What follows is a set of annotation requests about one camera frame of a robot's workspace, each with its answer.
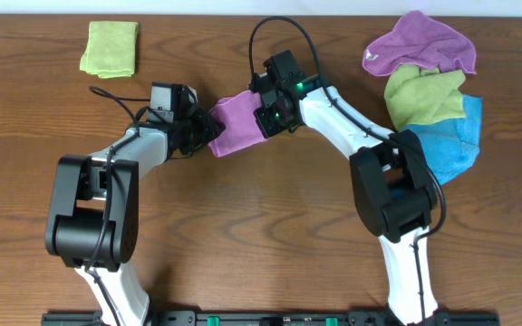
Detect purple microfiber cloth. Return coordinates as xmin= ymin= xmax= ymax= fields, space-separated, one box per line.
xmin=208 ymin=91 xmax=266 ymax=158

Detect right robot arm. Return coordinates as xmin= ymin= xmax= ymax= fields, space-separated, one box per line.
xmin=255 ymin=83 xmax=438 ymax=325

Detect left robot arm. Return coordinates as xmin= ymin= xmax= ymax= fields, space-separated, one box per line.
xmin=42 ymin=107 xmax=225 ymax=325

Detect folded light green cloth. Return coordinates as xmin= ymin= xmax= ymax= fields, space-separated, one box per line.
xmin=80 ymin=21 xmax=139 ymax=79

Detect crumpled olive green cloth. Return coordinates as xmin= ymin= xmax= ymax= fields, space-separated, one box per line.
xmin=384 ymin=65 xmax=466 ymax=131

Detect crumpled purple cloth at top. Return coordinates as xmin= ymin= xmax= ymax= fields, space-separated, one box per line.
xmin=362 ymin=11 xmax=477 ymax=76

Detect crumpled blue cloth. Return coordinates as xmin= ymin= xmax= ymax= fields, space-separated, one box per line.
xmin=406 ymin=95 xmax=483 ymax=185

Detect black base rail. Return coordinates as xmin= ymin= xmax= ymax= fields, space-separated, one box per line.
xmin=41 ymin=309 xmax=501 ymax=326

